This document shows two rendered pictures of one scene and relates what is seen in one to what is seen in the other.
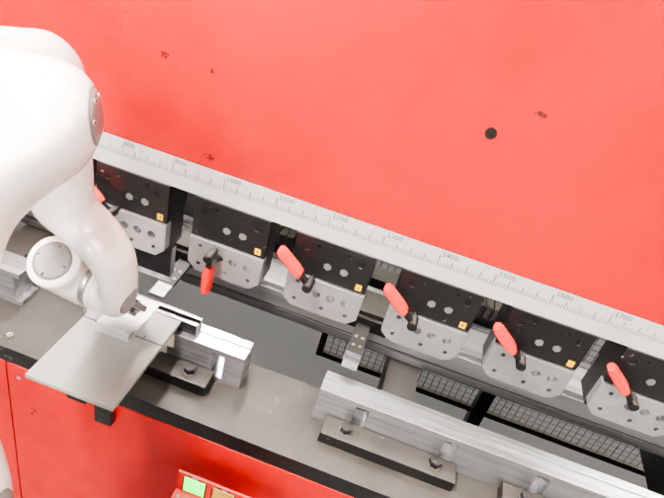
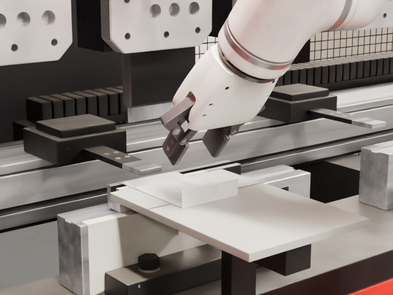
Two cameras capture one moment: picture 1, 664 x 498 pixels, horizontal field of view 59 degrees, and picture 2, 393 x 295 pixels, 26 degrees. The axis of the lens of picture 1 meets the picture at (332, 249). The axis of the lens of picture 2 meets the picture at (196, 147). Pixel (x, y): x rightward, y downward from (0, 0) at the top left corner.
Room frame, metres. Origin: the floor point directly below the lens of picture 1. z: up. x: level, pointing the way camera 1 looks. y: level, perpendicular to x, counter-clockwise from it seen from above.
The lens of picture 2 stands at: (0.15, 1.08, 1.31)
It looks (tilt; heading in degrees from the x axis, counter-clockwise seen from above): 14 degrees down; 316
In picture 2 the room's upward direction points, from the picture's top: straight up
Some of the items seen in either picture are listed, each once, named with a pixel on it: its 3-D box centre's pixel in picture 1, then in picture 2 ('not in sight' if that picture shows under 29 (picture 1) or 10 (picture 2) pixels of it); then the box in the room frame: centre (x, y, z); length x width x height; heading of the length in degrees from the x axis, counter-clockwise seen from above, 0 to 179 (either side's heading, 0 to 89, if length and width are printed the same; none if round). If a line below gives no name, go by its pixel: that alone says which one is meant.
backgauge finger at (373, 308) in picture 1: (363, 327); (322, 107); (1.07, -0.12, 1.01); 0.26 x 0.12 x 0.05; 174
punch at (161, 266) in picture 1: (150, 257); (159, 81); (0.96, 0.36, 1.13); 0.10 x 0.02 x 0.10; 84
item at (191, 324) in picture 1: (157, 311); (176, 184); (0.96, 0.34, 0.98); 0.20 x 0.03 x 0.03; 84
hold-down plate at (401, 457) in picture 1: (386, 452); not in sight; (0.84, -0.23, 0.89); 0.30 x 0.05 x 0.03; 84
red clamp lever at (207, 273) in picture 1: (208, 271); not in sight; (0.88, 0.21, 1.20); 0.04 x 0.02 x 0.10; 174
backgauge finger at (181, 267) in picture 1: (183, 262); (100, 146); (1.12, 0.34, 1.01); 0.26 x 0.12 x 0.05; 174
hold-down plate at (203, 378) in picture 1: (147, 360); (211, 261); (0.90, 0.33, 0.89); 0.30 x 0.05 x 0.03; 84
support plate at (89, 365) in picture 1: (109, 347); (233, 208); (0.81, 0.38, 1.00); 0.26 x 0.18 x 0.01; 174
